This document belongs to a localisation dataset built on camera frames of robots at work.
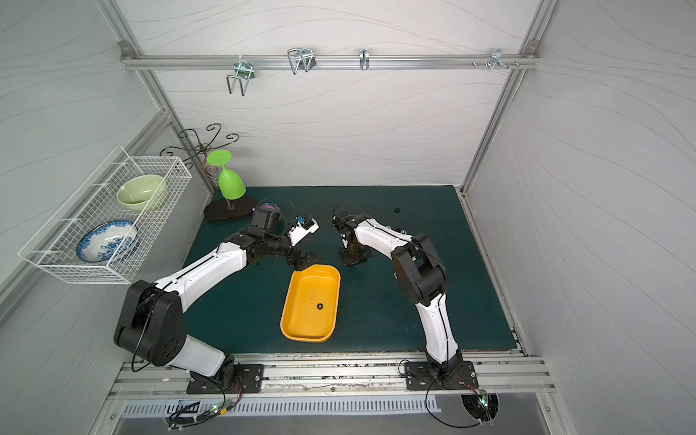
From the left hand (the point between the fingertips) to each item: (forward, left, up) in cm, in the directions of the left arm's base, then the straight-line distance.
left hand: (315, 247), depth 83 cm
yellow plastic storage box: (-13, +2, -15) cm, 20 cm away
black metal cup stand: (+27, +40, -14) cm, 50 cm away
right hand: (+4, -12, -14) cm, 19 cm away
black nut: (+30, -30, -16) cm, 45 cm away
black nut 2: (-13, -1, -15) cm, 20 cm away
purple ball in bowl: (+26, +23, -10) cm, 36 cm away
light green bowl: (+5, +46, +19) cm, 50 cm away
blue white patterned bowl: (-11, +47, +18) cm, 51 cm away
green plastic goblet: (+20, +31, +7) cm, 38 cm away
